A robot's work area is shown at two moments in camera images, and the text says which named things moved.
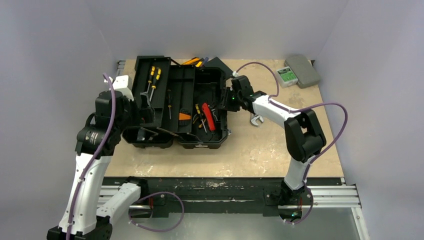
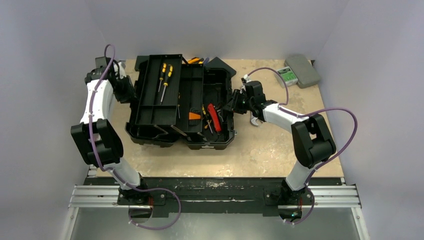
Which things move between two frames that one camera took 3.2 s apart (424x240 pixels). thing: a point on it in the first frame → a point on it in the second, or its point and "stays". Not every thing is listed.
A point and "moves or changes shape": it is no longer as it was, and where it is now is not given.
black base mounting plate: x=162 y=196 stays
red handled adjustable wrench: x=253 y=121 stays
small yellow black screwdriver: x=153 y=70 → x=163 y=72
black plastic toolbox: x=189 y=105 stays
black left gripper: x=139 y=117 → x=129 y=96
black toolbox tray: x=167 y=92 moves or changes shape
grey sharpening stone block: x=306 y=75 stays
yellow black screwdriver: x=158 y=74 → x=169 y=74
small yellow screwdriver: x=169 y=105 → x=178 y=104
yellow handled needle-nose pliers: x=198 y=111 → x=206 y=117
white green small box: x=286 y=77 stays
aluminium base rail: x=325 y=197 stays
